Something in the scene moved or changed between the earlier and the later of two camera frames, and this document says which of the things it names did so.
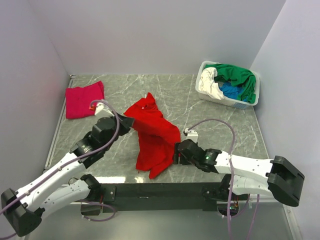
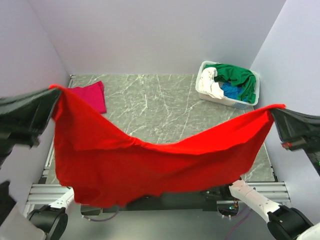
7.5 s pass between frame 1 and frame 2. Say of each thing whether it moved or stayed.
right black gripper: moved
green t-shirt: stayed
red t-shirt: moved
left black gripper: moved
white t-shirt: stayed
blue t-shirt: stayed
